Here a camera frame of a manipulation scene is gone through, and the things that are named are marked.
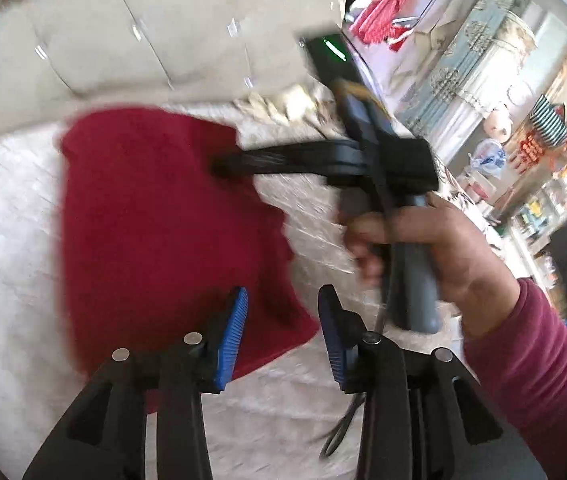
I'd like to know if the dark red garment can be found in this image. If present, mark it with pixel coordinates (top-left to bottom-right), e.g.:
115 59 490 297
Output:
57 105 321 413

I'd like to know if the maroon sleeved right forearm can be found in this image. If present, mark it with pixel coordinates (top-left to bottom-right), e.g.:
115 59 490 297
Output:
463 278 567 479

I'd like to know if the pink polka dot clothing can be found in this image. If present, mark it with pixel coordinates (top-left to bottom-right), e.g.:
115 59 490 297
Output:
349 0 407 44

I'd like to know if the person's right hand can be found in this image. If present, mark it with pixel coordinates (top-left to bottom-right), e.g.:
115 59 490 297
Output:
337 193 520 338

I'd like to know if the white quilted bedspread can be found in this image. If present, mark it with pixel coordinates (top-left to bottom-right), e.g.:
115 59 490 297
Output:
0 105 382 479

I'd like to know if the cream cloth bundle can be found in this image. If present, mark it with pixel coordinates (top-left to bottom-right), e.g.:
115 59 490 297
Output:
233 84 320 126

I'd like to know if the teal damask curtain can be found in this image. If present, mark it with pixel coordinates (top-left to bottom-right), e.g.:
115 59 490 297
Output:
398 0 527 136

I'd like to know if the beige tufted headboard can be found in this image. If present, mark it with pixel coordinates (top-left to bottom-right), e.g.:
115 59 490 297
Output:
0 0 344 134

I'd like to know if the black cable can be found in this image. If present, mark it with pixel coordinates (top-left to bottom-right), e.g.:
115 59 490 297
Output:
318 284 400 461

